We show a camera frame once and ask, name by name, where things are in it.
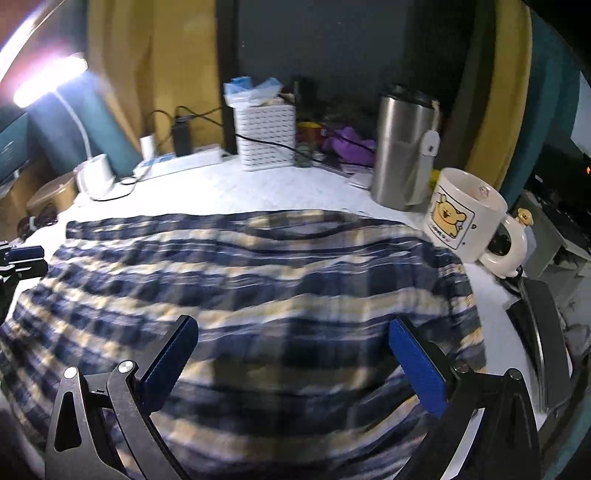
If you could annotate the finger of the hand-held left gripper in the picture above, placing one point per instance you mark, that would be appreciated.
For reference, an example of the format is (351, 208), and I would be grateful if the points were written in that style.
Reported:
(27, 253)
(25, 270)

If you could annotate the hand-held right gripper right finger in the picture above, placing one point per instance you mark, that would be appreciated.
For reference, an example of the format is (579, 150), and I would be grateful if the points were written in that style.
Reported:
(418, 364)

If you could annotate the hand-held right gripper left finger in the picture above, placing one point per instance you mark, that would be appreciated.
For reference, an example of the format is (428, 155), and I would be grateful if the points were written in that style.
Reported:
(171, 355)

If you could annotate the blue plaid shirt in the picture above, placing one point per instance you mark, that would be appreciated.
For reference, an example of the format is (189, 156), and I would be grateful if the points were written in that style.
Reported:
(254, 286)

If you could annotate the cardboard box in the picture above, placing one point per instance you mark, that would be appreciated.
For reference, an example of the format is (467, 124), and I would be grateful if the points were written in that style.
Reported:
(11, 203)

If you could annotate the white desk lamp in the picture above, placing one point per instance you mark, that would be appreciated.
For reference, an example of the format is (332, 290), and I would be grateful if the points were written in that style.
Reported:
(94, 173)

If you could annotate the tablet with dark screen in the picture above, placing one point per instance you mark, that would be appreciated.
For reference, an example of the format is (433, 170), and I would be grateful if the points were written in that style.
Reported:
(11, 147)

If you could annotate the black smartphone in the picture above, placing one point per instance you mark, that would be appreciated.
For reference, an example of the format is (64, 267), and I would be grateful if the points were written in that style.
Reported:
(545, 332)

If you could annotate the teal curtain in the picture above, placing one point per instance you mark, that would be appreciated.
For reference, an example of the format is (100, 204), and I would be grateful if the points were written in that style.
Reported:
(106, 129)
(549, 115)

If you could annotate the white charger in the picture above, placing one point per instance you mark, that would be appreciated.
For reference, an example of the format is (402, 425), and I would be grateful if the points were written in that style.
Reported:
(147, 146)

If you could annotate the cream cartoon bear mug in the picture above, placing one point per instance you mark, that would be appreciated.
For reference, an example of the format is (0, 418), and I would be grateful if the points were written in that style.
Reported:
(461, 207)

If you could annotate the grey computer desk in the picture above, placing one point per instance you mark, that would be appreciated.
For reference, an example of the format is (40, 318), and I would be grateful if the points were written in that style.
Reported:
(545, 240)

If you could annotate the white power strip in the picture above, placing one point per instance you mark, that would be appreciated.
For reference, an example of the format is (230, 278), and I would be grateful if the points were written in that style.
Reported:
(184, 159)

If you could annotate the black charger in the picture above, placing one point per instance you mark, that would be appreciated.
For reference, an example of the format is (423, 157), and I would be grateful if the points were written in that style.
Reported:
(182, 136)

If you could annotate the stainless steel tumbler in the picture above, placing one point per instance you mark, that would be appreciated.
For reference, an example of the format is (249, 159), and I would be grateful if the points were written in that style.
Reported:
(397, 152)

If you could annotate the white perforated basket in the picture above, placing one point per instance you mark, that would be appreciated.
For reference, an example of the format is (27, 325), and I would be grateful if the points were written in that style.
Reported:
(263, 157)

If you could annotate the purple cloth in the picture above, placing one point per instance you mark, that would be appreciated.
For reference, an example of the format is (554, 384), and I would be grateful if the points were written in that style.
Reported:
(351, 145)

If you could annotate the yellow curtain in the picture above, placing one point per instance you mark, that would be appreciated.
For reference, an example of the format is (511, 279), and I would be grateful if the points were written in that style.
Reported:
(152, 55)
(503, 92)

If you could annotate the black monitor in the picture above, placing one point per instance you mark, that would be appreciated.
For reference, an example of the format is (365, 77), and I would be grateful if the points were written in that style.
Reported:
(563, 161)

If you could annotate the small red yellow container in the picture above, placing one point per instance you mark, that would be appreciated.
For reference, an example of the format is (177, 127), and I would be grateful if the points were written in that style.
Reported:
(309, 131)

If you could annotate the blue plastic packet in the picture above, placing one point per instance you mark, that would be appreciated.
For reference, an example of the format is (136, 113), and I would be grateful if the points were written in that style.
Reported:
(244, 87)

